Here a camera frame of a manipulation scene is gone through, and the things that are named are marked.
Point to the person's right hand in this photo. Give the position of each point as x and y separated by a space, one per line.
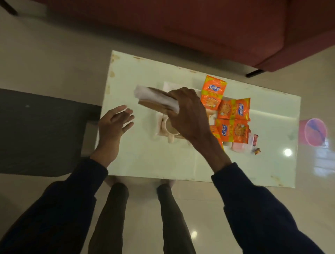
193 123

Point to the person's left hand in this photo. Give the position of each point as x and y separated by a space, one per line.
111 130

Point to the orange snack packet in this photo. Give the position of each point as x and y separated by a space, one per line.
213 91
233 130
234 108
216 133

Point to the white floral mug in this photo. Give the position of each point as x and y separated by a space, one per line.
168 128

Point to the white printed tray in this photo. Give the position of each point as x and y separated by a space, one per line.
159 123

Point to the white napkin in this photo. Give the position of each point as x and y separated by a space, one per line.
157 98

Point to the round brown wooden board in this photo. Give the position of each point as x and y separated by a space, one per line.
151 106

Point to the pink lidded plastic container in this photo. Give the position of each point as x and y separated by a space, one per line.
239 146

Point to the red candy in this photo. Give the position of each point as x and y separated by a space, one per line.
255 139

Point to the orange brown candy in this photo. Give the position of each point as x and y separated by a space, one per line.
257 151

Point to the person's left forearm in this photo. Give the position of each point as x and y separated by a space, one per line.
60 209

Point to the person's right forearm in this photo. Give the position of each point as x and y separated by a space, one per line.
259 217

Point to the person's left leg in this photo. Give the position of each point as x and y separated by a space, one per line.
110 222

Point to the person's leg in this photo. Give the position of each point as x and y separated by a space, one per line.
175 222
110 222

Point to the person's right leg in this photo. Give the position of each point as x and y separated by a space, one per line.
175 222

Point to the dark grey plastic stool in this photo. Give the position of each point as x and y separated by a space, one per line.
39 130

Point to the red fabric sofa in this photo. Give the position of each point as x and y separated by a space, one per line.
183 23

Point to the pink plastic bin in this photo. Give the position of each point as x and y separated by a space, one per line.
303 133

